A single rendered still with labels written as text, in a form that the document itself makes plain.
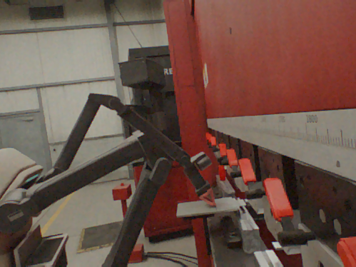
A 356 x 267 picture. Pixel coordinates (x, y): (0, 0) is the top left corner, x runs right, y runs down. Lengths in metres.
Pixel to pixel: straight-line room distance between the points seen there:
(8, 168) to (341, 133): 0.84
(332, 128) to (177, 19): 2.02
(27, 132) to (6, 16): 3.05
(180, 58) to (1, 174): 1.57
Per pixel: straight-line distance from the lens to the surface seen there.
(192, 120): 2.13
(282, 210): 0.39
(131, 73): 2.38
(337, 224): 0.33
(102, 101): 1.14
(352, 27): 0.27
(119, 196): 3.02
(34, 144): 8.36
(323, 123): 0.32
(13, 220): 0.78
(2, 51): 8.85
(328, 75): 0.30
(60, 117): 8.24
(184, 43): 2.21
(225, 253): 1.18
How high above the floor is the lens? 1.40
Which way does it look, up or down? 3 degrees down
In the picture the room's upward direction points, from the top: 8 degrees counter-clockwise
